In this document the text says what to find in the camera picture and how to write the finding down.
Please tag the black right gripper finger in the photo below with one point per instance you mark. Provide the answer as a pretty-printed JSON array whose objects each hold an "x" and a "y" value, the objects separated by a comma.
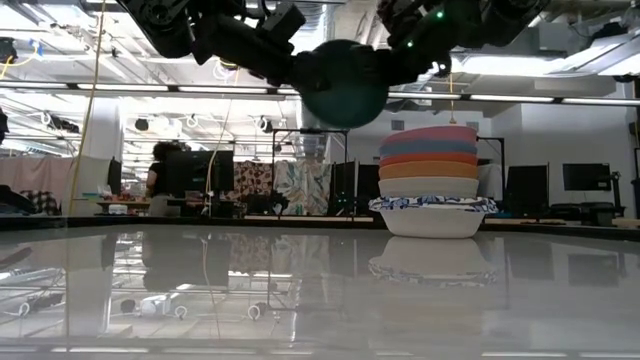
[{"x": 397, "y": 67}]

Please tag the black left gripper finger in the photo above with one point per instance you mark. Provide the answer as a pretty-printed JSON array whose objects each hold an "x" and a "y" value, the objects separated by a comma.
[{"x": 312, "y": 70}]

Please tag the teal green plastic bowl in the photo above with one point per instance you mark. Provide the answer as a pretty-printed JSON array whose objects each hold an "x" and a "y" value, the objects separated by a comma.
[{"x": 345, "y": 107}]

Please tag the pink plastic bowl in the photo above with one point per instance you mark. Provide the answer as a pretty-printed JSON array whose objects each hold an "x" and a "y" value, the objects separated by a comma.
[{"x": 430, "y": 135}]

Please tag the blue plastic bowl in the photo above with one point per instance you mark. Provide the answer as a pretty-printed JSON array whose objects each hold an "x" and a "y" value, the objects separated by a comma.
[{"x": 430, "y": 148}]

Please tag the red plastic bowl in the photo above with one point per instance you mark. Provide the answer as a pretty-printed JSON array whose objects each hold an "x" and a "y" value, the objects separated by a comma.
[{"x": 430, "y": 159}]

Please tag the orange plastic bowl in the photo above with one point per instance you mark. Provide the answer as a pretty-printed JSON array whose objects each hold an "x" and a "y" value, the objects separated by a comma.
[{"x": 430, "y": 170}]

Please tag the cream white bowl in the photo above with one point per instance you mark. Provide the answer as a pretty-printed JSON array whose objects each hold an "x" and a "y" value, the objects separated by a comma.
[{"x": 430, "y": 187}]

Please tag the blue patterned paper bowl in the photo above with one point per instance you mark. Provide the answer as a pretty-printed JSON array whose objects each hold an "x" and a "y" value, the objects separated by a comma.
[
  {"x": 432, "y": 225},
  {"x": 430, "y": 198}
]

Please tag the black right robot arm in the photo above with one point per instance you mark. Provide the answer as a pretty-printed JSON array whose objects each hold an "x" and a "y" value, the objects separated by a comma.
[{"x": 500, "y": 15}]

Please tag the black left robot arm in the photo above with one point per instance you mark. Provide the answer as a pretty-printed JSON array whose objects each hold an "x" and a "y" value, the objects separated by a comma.
[{"x": 165, "y": 20}]

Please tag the ceiling strip light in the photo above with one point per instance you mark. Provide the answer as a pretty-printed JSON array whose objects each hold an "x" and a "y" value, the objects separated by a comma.
[{"x": 225, "y": 89}]

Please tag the brown floral cloth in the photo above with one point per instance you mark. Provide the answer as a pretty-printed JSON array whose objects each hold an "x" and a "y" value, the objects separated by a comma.
[{"x": 255, "y": 177}]

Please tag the marbled blue cloth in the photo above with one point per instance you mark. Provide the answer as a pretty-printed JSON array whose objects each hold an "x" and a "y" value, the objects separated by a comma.
[{"x": 302, "y": 185}]

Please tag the black panel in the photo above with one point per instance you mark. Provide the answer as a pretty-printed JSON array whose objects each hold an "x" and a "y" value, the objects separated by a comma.
[
  {"x": 527, "y": 187},
  {"x": 369, "y": 180},
  {"x": 342, "y": 182}
]

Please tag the black monitor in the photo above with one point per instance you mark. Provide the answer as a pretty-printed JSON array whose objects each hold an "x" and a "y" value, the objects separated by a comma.
[
  {"x": 200, "y": 172},
  {"x": 586, "y": 176}
]

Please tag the black ceiling spotlight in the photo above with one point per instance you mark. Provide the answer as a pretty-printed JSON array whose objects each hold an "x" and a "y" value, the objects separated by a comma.
[{"x": 141, "y": 124}]

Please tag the person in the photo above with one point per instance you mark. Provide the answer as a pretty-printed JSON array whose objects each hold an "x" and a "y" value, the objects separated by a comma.
[
  {"x": 12, "y": 200},
  {"x": 157, "y": 180}
]

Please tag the cluttered work table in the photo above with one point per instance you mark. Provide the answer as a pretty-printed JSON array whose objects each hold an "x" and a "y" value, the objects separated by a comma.
[{"x": 125, "y": 202}]

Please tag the black desk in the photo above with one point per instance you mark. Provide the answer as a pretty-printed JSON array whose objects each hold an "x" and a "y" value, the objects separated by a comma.
[{"x": 585, "y": 210}]

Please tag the black monitor pole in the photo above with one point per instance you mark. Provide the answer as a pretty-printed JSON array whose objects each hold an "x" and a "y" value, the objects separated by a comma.
[{"x": 616, "y": 192}]

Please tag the beige curtain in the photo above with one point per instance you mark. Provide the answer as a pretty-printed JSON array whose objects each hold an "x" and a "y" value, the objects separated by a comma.
[{"x": 50, "y": 172}]

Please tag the black ceiling device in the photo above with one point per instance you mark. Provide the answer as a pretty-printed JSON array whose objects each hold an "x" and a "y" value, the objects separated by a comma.
[{"x": 7, "y": 50}]

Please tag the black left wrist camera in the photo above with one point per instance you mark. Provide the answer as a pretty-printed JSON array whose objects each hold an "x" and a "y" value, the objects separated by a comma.
[{"x": 285, "y": 22}]

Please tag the silver ventilation duct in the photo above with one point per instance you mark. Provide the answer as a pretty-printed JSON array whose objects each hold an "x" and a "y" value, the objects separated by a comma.
[{"x": 317, "y": 25}]

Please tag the black metal frame stand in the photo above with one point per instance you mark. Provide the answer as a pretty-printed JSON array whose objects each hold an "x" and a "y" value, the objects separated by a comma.
[
  {"x": 492, "y": 138},
  {"x": 310, "y": 131}
]

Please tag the black table frame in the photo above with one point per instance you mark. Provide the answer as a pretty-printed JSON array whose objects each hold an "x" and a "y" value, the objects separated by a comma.
[{"x": 200, "y": 221}]

